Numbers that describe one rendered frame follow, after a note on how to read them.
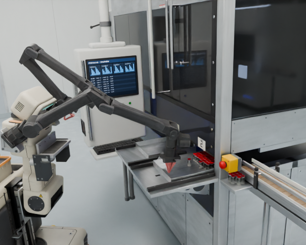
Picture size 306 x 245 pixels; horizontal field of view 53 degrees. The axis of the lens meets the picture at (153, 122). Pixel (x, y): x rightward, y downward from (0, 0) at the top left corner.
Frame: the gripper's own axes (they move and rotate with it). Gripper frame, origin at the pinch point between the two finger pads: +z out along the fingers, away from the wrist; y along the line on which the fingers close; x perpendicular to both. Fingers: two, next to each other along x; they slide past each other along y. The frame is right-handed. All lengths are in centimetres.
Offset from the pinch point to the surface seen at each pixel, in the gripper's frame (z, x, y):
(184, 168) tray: 3.0, 7.6, 13.6
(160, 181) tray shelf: 5.5, -0.2, -4.5
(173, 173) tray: 4.0, 5.3, 5.5
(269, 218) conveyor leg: 15, -33, 43
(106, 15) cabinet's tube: -84, 94, -16
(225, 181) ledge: 1.8, -15.1, 26.6
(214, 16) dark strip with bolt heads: -82, -5, 15
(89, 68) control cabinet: -46, 87, -29
